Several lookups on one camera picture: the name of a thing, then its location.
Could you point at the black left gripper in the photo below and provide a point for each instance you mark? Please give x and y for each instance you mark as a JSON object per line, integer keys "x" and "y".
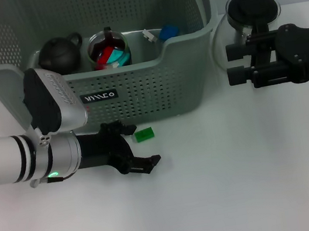
{"x": 103, "y": 149}

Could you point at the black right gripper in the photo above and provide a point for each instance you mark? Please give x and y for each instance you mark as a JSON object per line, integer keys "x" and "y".
{"x": 306, "y": 48}

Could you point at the bright green toy brick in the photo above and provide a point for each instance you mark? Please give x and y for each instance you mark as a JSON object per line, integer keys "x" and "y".
{"x": 144, "y": 135}

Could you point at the white toy brick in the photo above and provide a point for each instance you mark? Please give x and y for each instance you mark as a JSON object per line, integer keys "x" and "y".
{"x": 116, "y": 65}

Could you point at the blue square toy brick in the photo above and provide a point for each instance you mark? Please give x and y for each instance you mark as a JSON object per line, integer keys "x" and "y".
{"x": 168, "y": 31}

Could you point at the teal square toy brick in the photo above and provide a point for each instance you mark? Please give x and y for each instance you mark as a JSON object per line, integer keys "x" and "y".
{"x": 119, "y": 56}

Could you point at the dark red arch brick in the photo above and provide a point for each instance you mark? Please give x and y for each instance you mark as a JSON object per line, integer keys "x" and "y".
{"x": 104, "y": 57}

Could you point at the glass teacup black sleeve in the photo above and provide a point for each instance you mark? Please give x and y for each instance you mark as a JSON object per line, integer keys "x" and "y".
{"x": 121, "y": 42}
{"x": 33, "y": 59}

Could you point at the clear translucent toy brick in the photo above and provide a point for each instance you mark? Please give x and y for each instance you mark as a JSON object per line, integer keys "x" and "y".
{"x": 148, "y": 35}

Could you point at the grey perforated storage bin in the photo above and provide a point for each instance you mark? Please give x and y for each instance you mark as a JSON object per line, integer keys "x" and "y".
{"x": 153, "y": 92}

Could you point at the black clay teapot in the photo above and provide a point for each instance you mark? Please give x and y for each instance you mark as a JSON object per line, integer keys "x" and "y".
{"x": 58, "y": 56}

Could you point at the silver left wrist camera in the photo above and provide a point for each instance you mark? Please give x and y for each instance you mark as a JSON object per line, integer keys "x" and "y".
{"x": 45, "y": 101}

